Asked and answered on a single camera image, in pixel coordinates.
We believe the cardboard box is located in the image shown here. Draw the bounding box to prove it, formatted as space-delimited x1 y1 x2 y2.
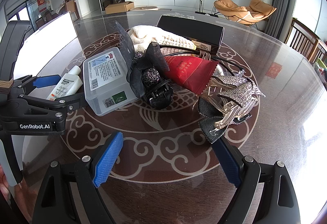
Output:
105 1 134 14

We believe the white cream tube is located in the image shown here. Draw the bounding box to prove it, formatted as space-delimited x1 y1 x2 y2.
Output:
46 66 83 102

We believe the clear plastic box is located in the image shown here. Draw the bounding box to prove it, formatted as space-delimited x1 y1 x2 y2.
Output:
83 47 140 116

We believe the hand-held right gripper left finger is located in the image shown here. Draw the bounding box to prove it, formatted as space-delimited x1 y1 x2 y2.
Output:
32 131 124 224

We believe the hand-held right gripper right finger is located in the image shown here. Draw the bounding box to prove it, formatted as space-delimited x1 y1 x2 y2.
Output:
212 135 300 224

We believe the wooden dining chair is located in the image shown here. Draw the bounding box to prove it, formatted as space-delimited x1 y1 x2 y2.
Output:
64 0 80 20

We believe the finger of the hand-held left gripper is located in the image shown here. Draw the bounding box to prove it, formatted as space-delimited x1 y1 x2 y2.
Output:
20 92 86 116
14 74 62 97

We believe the cluttered side shelf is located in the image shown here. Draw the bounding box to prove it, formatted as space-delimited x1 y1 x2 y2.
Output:
313 58 327 74

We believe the black mesh bow hair claw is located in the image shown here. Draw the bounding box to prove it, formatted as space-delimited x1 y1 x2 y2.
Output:
106 20 173 109

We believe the rhinestone bow hair claw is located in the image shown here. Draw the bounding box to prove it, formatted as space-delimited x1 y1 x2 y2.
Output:
198 76 266 143

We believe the orange lounge chair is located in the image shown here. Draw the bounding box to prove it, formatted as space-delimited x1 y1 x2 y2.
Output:
214 0 249 22
240 0 277 26

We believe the red foil packet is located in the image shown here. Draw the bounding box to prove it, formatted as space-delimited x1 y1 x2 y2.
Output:
162 55 220 97

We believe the brown hair tie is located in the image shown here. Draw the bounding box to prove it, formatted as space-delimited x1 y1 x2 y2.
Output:
198 50 212 61

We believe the cream knitted glove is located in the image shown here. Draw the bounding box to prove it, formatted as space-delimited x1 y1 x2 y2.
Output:
127 25 197 54

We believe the black rectangular box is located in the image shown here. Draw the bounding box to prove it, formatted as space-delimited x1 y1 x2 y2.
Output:
156 15 225 54

